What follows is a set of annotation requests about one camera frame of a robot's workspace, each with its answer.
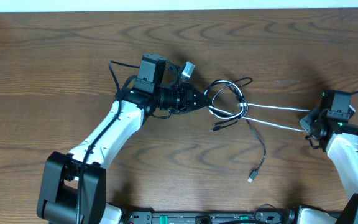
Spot black usb cable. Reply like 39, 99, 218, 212
203, 77, 267, 184

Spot white usb cable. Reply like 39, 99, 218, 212
208, 80, 311, 133

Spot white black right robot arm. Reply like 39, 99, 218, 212
296, 108, 358, 223

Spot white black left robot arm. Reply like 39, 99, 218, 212
37, 83, 211, 223

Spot black left camera cable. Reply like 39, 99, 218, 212
75, 60, 141, 224

